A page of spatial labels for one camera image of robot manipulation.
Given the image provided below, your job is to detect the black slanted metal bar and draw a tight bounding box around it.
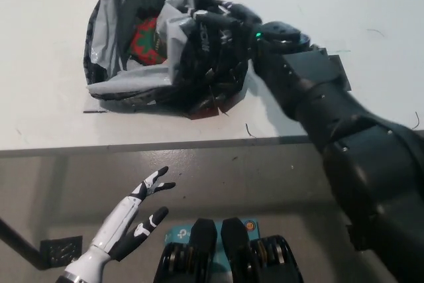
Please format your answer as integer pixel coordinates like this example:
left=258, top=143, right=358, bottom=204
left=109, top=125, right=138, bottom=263
left=0, top=218, right=50, bottom=270

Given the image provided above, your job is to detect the dark right robot hand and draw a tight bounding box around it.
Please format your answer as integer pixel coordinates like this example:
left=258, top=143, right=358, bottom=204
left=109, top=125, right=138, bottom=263
left=191, top=0, right=264, bottom=66

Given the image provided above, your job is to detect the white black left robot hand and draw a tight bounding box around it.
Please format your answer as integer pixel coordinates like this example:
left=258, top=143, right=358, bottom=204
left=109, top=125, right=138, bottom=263
left=89, top=166, right=176, bottom=262

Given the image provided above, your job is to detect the black plastic bag grey lining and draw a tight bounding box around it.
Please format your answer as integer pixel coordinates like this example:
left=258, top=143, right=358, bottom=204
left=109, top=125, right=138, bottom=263
left=82, top=0, right=249, bottom=120

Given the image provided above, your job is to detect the red green patterned cloth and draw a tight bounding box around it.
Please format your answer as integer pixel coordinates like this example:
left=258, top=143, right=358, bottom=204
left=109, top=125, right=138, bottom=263
left=129, top=17, right=168, bottom=65

